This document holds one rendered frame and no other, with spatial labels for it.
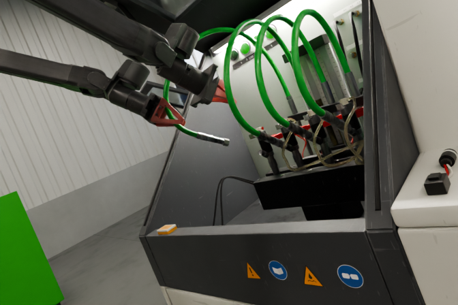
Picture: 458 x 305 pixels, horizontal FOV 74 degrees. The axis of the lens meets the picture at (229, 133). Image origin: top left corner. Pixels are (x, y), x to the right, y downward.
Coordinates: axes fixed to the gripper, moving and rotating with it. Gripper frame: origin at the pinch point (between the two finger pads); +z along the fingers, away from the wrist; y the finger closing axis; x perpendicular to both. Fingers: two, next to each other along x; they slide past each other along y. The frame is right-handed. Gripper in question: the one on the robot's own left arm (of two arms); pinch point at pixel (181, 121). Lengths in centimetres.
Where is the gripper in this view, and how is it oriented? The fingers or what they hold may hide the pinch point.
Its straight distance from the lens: 81.6
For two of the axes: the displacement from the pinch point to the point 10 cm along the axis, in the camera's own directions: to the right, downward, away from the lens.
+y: -0.1, 1.8, 9.8
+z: 9.2, 3.9, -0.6
